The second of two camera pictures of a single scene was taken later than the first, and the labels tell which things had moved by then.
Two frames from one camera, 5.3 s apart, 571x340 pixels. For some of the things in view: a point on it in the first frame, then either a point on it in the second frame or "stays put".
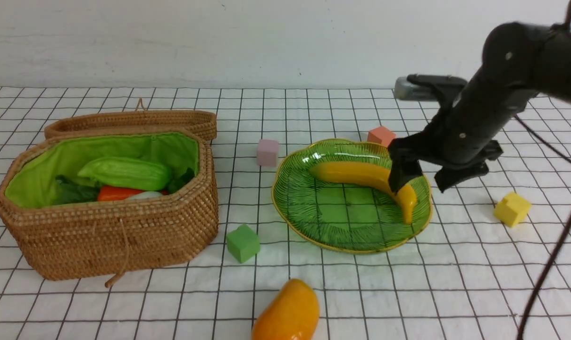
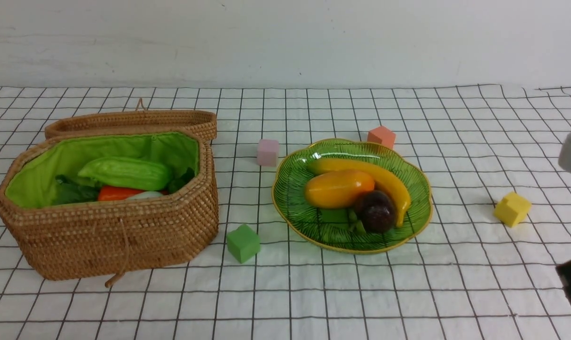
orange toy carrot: (106, 193) stays put
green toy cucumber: (127, 173) stays put
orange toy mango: (292, 314) → (338, 189)
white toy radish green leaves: (70, 192) stays put
